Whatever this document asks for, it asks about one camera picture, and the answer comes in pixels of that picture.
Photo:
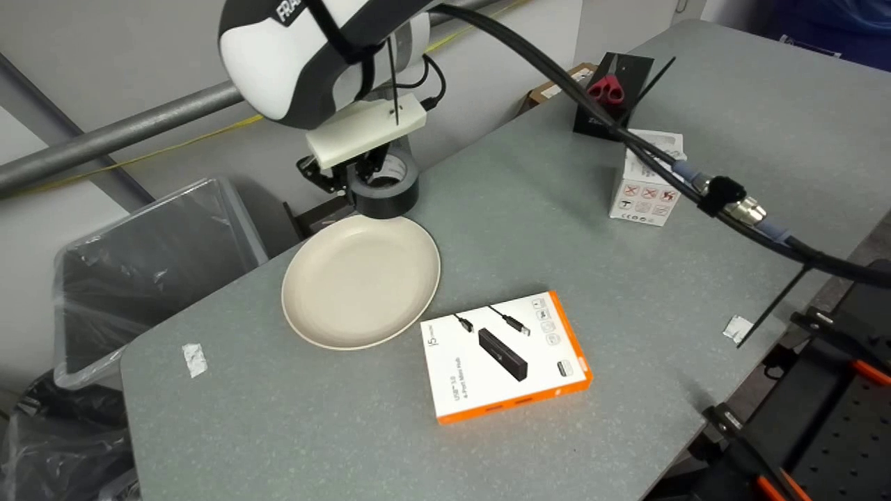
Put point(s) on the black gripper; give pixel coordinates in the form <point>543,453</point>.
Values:
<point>369,167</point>

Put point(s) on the black tape roll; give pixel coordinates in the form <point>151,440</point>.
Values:
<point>385,201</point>

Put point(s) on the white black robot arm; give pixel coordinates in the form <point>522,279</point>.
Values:
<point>329,67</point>

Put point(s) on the cream round plate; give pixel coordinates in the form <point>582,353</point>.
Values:
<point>360,282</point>

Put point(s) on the white paper label scrap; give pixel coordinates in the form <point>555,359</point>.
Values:
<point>737,329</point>
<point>195,359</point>

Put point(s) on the white orange flat product box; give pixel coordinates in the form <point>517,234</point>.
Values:
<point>503,355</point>

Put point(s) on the clear plastic bin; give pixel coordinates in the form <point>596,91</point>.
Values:
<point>128,276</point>

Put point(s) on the black stand with red scissors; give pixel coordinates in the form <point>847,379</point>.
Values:
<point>621,83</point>

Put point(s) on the small white cube box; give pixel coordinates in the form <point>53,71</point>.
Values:
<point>642,197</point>

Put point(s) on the black orange clamp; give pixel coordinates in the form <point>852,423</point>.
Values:
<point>825,429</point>

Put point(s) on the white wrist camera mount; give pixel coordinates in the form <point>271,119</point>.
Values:
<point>362,127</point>

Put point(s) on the grey metal rail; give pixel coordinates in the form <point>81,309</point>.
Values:
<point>126,133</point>

